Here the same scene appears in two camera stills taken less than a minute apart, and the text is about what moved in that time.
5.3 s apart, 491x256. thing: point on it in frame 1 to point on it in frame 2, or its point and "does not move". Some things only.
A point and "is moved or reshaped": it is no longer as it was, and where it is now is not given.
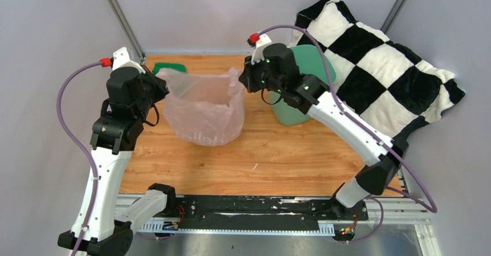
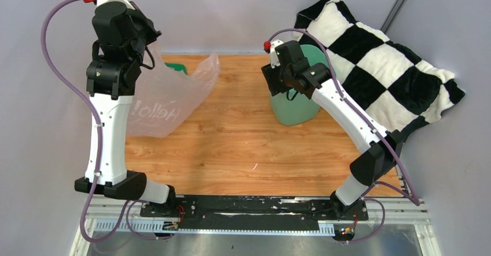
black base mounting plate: x=264 y=212 does not move
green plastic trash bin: x=309 y=61 does not move
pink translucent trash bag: x=204 y=110 is moved or reshaped
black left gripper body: x=154 y=92 to x=145 y=34
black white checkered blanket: x=383 y=82 does not move
